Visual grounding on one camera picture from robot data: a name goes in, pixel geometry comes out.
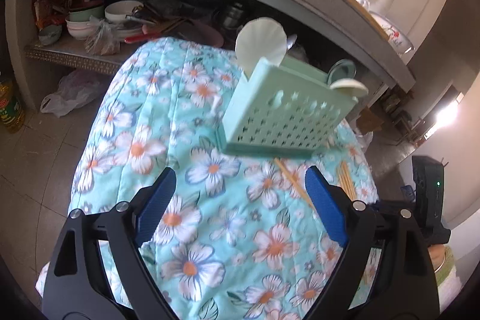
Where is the steel spoon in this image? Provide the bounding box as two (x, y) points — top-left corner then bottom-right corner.
(286, 34), (298, 50)

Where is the cream round plastic spoon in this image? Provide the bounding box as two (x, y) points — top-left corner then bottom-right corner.
(329, 78), (368, 98)

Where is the yellow cooking oil bottle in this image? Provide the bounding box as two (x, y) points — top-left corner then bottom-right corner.
(0, 75), (25, 134)

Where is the bamboo chopstick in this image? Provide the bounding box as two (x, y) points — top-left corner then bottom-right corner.
(337, 161), (356, 201)
(274, 158), (314, 209)

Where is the white floral enamel basin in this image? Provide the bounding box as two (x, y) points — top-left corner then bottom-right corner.
(369, 11), (414, 55)

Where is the white plastic bag on floor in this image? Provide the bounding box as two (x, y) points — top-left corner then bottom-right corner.
(40, 69), (105, 118)

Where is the green star-perforated utensil holder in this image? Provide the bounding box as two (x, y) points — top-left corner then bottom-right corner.
(216, 56), (358, 158)

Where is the stack of bowls on shelf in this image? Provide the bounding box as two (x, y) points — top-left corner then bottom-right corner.
(66, 0), (144, 41)

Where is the cream shell-shaped plastic scoop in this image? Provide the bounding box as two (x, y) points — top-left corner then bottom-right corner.
(235, 17), (287, 79)

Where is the floral turquoise quilted cloth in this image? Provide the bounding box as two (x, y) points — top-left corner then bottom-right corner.
(37, 37), (380, 319)

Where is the green ceramic spoon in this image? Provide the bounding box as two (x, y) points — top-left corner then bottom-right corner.
(327, 59), (356, 85)

